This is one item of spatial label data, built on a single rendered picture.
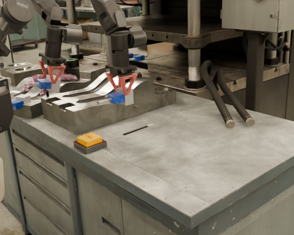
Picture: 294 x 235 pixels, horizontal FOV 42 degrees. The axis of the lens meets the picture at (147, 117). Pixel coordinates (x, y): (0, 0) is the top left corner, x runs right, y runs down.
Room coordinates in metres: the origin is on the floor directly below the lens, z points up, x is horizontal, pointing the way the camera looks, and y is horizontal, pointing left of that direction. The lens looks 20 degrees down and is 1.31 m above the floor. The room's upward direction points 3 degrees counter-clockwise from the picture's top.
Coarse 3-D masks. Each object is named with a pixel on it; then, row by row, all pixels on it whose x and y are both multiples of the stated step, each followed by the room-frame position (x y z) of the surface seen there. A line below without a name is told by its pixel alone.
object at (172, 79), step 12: (84, 60) 2.73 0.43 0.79; (96, 60) 2.71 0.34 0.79; (216, 60) 2.50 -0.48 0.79; (228, 60) 2.50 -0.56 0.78; (240, 60) 2.47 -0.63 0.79; (168, 72) 2.23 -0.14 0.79; (180, 72) 2.21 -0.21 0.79; (228, 72) 2.15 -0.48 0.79; (240, 72) 2.14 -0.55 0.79; (264, 72) 2.14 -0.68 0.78; (276, 72) 2.22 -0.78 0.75; (288, 72) 2.31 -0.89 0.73; (156, 84) 2.00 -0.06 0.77; (168, 84) 1.95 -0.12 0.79; (180, 84) 1.94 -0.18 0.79; (228, 84) 1.93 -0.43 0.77; (240, 84) 2.00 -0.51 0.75; (204, 96) 1.81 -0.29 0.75
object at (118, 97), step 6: (120, 90) 1.27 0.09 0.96; (132, 90) 1.27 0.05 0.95; (108, 96) 1.26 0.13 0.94; (114, 96) 1.24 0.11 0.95; (120, 96) 1.25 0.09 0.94; (126, 96) 1.26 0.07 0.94; (132, 96) 1.27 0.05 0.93; (102, 102) 1.22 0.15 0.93; (114, 102) 1.23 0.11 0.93; (120, 102) 1.24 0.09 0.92; (126, 102) 1.26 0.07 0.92; (132, 102) 1.27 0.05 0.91
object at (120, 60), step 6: (114, 54) 1.26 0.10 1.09; (120, 54) 1.25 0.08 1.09; (126, 54) 1.26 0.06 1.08; (114, 60) 1.26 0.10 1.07; (120, 60) 1.25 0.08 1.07; (126, 60) 1.26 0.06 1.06; (108, 66) 1.28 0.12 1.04; (114, 66) 1.26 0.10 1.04; (120, 66) 1.25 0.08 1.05; (126, 66) 1.26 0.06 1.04; (132, 66) 1.26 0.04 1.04
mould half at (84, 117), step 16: (96, 80) 1.63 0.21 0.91; (144, 80) 1.48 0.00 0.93; (80, 96) 1.47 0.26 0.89; (96, 96) 1.47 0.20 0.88; (144, 96) 1.47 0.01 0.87; (160, 96) 1.53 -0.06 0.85; (48, 112) 1.43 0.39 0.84; (64, 112) 1.32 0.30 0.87; (80, 112) 1.29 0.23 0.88; (96, 112) 1.33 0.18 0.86; (112, 112) 1.37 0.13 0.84; (128, 112) 1.42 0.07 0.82; (144, 112) 1.47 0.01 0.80; (64, 128) 1.33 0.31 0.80; (80, 128) 1.28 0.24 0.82; (96, 128) 1.32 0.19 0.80
